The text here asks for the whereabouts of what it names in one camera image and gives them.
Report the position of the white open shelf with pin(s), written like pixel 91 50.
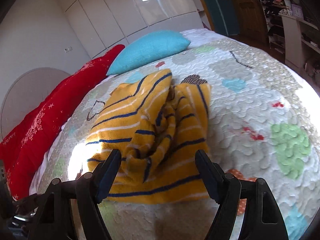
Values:
pixel 291 35

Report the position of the blue pillow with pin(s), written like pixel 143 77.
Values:
pixel 147 50

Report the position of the white wall socket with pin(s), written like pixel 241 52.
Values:
pixel 68 49

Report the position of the red embroidered pillow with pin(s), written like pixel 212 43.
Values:
pixel 37 130

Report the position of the round grey headboard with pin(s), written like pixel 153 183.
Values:
pixel 25 87

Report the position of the bed with patterned quilt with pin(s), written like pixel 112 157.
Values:
pixel 250 120

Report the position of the yellow striped sweater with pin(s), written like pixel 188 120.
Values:
pixel 120 127

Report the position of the wooden door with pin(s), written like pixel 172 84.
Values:
pixel 247 12

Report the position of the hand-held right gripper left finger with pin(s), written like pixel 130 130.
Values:
pixel 108 177

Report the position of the glossy white wardrobe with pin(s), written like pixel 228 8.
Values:
pixel 112 12

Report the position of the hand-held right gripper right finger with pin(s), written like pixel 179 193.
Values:
pixel 209 177

